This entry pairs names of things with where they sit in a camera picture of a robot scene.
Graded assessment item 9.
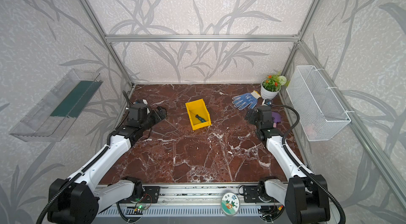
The round green white badge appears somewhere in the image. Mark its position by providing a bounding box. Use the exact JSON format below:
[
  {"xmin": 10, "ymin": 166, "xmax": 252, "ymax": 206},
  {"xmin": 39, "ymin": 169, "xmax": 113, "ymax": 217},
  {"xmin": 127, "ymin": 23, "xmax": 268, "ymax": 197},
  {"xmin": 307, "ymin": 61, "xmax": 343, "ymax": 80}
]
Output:
[{"xmin": 221, "ymin": 192, "xmax": 240, "ymax": 216}]

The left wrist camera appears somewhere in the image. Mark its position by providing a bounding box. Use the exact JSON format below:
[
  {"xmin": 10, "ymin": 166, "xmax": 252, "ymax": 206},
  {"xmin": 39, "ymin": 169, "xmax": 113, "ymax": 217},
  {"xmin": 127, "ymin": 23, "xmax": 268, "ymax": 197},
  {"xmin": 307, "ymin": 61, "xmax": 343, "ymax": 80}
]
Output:
[{"xmin": 135, "ymin": 99, "xmax": 148, "ymax": 105}]

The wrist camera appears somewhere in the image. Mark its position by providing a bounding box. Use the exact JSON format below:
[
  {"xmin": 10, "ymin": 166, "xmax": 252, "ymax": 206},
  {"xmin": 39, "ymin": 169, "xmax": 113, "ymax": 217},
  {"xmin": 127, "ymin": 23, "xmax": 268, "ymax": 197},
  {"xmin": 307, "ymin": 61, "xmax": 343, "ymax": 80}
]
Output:
[
  {"xmin": 135, "ymin": 99, "xmax": 148, "ymax": 105},
  {"xmin": 263, "ymin": 99, "xmax": 272, "ymax": 106}
]

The green handled screwdriver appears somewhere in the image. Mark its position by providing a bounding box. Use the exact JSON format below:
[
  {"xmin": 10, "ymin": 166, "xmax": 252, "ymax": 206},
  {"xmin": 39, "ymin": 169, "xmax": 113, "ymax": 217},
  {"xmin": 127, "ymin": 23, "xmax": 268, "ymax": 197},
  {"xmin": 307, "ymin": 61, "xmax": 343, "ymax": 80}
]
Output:
[{"xmin": 195, "ymin": 115, "xmax": 206, "ymax": 123}]

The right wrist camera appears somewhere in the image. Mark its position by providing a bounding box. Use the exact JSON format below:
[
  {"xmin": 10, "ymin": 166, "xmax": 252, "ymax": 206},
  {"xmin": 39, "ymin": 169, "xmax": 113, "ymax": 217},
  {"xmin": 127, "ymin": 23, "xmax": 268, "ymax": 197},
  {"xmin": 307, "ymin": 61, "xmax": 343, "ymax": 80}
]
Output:
[{"xmin": 263, "ymin": 99, "xmax": 272, "ymax": 106}]

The white pot with flowers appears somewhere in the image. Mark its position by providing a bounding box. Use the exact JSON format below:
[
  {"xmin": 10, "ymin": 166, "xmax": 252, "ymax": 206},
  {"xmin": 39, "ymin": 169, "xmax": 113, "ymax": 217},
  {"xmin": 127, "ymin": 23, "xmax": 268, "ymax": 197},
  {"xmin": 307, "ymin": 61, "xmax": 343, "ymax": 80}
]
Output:
[{"xmin": 260, "ymin": 74, "xmax": 288, "ymax": 100}]

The purple plastic brush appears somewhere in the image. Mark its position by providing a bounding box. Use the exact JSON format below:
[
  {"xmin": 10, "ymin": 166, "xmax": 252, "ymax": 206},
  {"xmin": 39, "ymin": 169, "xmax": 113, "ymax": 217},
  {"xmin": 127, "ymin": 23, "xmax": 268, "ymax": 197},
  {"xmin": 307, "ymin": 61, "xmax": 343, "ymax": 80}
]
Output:
[{"xmin": 272, "ymin": 112, "xmax": 282, "ymax": 127}]

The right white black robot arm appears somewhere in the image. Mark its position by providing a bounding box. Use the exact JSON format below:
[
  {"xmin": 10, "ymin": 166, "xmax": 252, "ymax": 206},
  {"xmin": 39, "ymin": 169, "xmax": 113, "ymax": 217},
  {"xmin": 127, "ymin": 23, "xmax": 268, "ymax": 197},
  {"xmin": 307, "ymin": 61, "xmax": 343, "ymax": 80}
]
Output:
[{"xmin": 245, "ymin": 104, "xmax": 346, "ymax": 224}]

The white wire mesh basket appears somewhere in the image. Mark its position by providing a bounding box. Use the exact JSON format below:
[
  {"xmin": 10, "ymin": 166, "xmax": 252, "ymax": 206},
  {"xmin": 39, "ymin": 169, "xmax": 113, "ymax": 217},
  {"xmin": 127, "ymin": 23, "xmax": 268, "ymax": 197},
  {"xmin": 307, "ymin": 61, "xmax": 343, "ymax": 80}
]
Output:
[{"xmin": 287, "ymin": 65, "xmax": 351, "ymax": 142}]

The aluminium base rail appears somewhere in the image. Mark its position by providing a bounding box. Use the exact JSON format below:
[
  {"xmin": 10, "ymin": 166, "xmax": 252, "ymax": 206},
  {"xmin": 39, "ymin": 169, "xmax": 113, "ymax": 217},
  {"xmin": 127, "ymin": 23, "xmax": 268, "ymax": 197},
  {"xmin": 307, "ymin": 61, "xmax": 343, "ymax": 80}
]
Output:
[{"xmin": 64, "ymin": 182, "xmax": 335, "ymax": 217}]

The blue white work glove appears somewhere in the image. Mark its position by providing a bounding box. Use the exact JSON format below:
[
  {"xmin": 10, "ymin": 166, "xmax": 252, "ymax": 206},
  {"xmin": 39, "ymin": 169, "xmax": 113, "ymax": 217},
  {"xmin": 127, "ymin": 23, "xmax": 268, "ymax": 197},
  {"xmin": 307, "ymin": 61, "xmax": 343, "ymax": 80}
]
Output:
[{"xmin": 232, "ymin": 91, "xmax": 261, "ymax": 110}]

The yellow plastic bin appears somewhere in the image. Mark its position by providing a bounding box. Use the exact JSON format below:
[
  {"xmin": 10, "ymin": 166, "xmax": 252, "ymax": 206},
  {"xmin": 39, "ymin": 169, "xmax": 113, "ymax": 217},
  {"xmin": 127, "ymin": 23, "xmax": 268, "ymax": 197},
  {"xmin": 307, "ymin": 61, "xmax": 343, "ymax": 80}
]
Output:
[{"xmin": 185, "ymin": 99, "xmax": 211, "ymax": 131}]

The clear plastic wall shelf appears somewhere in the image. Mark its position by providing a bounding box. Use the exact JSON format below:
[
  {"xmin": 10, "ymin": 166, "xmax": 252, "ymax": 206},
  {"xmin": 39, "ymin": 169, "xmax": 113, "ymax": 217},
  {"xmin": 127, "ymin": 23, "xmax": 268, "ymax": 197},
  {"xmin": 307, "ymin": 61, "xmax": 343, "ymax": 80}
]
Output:
[{"xmin": 10, "ymin": 69, "xmax": 103, "ymax": 142}]

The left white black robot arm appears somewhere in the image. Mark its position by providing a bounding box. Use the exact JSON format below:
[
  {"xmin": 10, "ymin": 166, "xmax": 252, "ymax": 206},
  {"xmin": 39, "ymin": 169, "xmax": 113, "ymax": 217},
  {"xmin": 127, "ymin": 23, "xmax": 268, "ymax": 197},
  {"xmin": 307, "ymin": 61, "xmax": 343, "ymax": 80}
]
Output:
[{"xmin": 37, "ymin": 100, "xmax": 167, "ymax": 224}]

